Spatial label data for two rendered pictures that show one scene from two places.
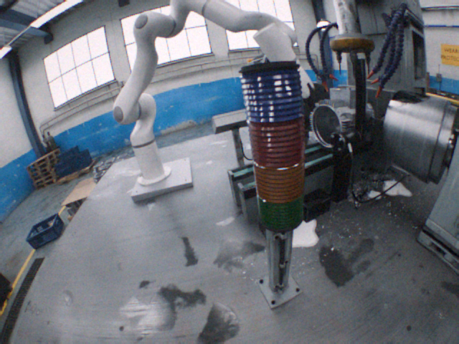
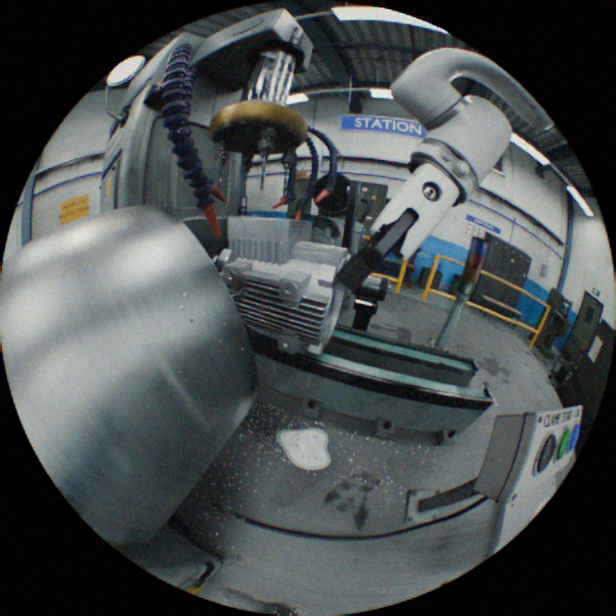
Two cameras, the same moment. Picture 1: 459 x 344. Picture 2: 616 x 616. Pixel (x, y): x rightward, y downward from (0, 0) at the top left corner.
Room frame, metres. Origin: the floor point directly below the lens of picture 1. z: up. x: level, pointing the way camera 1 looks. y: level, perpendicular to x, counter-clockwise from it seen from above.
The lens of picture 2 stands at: (0.84, -0.27, 1.15)
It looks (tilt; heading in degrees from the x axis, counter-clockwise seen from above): 28 degrees down; 210
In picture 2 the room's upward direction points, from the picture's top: 7 degrees clockwise
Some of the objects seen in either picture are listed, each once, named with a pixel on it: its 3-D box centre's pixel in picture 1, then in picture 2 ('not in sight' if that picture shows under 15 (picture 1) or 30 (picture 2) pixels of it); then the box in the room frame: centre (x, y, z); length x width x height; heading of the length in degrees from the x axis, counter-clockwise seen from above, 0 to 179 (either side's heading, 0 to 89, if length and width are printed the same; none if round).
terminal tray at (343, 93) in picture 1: (348, 97); (270, 238); (0.59, -0.51, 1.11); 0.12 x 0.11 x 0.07; 102
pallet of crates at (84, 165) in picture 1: (72, 162); not in sight; (4.12, 4.40, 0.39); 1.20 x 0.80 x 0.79; 106
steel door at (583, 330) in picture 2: not in sight; (584, 328); (-3.37, 5.87, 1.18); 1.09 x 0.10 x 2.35; 8
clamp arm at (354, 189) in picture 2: (360, 101); (348, 236); (0.43, -0.42, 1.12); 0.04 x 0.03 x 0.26; 103
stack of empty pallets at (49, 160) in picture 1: (47, 169); not in sight; (4.28, 6.00, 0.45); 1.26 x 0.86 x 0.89; 98
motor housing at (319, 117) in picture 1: (342, 122); (286, 289); (0.58, -0.47, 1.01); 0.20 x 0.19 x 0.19; 102
